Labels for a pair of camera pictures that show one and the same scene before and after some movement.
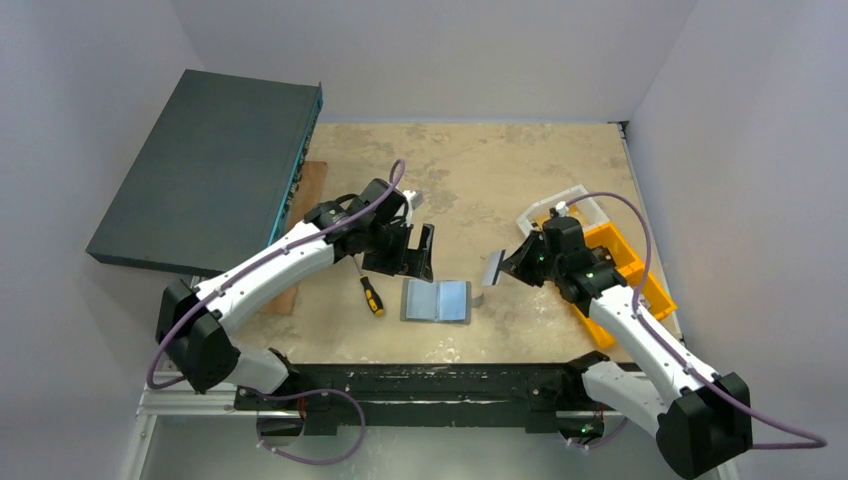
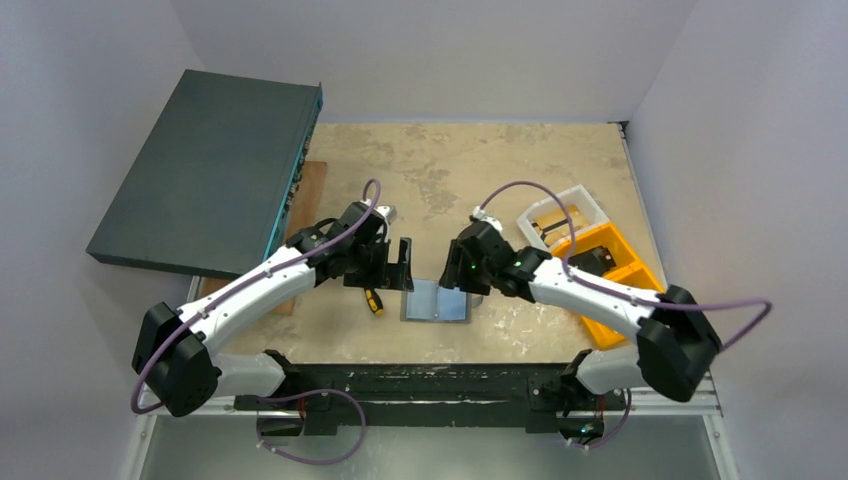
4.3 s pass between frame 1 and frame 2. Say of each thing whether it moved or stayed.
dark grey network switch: stayed
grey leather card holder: stayed
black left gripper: moved
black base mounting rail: stayed
